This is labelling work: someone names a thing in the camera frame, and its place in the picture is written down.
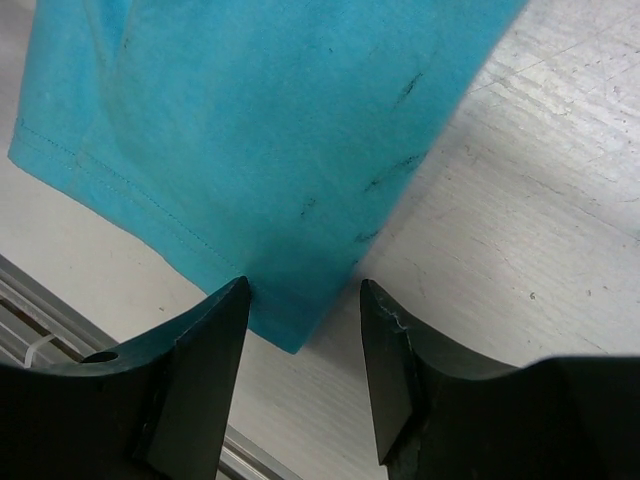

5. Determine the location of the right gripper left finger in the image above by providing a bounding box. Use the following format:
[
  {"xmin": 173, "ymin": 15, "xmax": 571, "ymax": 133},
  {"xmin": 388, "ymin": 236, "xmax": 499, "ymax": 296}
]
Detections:
[{"xmin": 1, "ymin": 277, "xmax": 250, "ymax": 479}]

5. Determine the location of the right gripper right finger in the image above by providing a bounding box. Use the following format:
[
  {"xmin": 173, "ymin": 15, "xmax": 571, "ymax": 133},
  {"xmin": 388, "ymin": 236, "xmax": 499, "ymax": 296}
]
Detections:
[{"xmin": 360, "ymin": 280, "xmax": 639, "ymax": 479}]

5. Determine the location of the teal t shirt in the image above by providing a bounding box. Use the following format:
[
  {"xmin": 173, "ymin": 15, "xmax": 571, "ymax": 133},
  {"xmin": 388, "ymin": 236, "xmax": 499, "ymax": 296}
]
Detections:
[{"xmin": 9, "ymin": 1, "xmax": 522, "ymax": 353}]

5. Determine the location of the aluminium rail frame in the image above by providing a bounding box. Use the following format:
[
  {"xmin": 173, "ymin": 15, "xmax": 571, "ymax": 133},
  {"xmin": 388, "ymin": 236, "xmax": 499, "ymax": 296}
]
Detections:
[{"xmin": 1, "ymin": 261, "xmax": 292, "ymax": 479}]

